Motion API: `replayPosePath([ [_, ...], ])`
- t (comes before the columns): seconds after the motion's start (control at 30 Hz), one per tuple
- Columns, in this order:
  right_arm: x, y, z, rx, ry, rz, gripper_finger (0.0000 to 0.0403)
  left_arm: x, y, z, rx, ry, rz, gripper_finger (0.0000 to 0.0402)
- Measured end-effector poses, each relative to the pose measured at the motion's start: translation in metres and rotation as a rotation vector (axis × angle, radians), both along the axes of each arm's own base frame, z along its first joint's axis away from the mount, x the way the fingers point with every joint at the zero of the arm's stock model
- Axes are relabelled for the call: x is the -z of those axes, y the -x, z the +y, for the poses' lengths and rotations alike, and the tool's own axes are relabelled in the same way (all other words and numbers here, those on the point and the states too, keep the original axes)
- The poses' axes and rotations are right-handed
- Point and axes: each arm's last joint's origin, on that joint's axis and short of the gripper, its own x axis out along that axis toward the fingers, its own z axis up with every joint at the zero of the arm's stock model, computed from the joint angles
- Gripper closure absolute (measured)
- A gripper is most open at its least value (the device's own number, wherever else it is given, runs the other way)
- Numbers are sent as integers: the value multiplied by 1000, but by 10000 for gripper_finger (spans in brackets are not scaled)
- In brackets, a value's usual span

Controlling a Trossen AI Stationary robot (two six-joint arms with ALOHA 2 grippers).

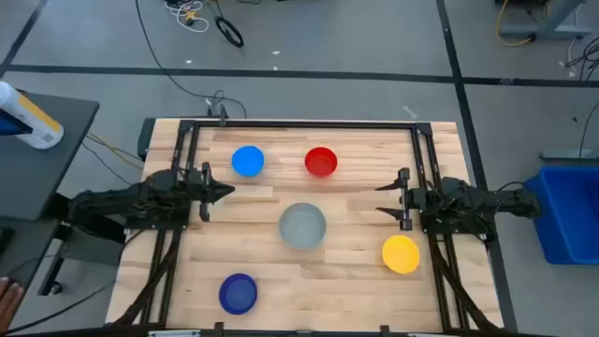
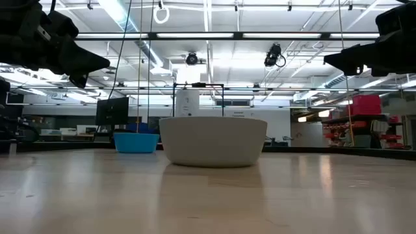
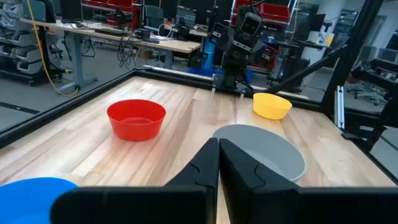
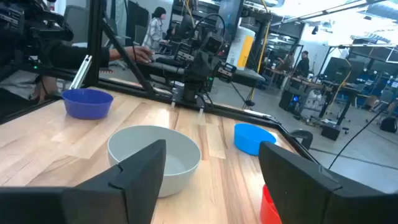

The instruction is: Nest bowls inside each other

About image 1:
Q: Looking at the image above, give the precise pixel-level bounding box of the white cable bundle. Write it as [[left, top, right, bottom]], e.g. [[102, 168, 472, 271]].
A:
[[163, 0, 211, 34]]

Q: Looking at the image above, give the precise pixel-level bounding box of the black cable bundle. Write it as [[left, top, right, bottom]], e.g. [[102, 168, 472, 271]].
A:
[[563, 37, 599, 81]]

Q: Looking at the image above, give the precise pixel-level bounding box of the grey desk foot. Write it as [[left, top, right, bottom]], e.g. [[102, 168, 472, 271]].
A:
[[538, 148, 599, 163]]

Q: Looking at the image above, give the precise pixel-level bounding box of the grey desk base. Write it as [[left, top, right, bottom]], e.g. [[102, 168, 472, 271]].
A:
[[496, 0, 593, 41]]

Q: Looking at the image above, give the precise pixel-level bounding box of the person's hand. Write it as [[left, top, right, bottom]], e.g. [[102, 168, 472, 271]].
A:
[[0, 276, 24, 331]]

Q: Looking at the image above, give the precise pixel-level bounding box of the yellow bowl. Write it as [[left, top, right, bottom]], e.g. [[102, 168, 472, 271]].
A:
[[381, 234, 421, 275]]

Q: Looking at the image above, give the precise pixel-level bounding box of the red bowl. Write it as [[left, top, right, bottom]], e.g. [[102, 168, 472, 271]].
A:
[[303, 146, 339, 179]]

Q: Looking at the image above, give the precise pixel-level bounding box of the dark blue bowl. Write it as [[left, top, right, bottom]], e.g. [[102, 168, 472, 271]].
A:
[[217, 272, 259, 315]]

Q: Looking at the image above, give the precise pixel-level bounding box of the light blue bowl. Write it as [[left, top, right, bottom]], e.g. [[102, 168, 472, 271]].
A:
[[230, 145, 266, 179]]

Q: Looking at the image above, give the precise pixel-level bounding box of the yellow floor cable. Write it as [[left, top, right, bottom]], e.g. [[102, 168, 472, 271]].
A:
[[495, 0, 534, 47]]

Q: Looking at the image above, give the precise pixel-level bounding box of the black floor cable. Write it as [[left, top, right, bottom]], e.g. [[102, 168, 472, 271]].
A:
[[135, 0, 248, 118], [0, 280, 116, 336]]

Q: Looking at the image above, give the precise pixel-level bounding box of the blue plastic bin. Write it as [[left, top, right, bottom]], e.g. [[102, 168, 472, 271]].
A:
[[523, 166, 599, 266]]

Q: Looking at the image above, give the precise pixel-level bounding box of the black aluminium table frame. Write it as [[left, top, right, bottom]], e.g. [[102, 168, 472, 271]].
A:
[[111, 117, 504, 337]]

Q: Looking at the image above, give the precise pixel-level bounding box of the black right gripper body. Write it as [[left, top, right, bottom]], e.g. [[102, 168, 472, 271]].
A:
[[397, 168, 427, 231]]

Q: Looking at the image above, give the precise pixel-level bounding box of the black side table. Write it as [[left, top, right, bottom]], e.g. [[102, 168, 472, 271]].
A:
[[0, 91, 126, 297]]

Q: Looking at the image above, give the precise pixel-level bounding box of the white and yellow canister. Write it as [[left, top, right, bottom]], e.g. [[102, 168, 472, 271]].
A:
[[0, 81, 66, 151]]

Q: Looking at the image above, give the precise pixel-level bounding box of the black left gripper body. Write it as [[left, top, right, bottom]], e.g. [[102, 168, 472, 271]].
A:
[[186, 161, 214, 224]]

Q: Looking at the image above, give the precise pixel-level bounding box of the black cable ring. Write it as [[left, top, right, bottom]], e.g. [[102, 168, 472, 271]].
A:
[[214, 16, 245, 49]]

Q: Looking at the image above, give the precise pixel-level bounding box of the large grey bowl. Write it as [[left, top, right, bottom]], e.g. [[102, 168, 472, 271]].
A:
[[277, 201, 328, 250]]

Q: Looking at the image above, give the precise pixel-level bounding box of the thin yellow wire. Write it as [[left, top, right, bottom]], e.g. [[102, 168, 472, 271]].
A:
[[86, 133, 144, 168]]

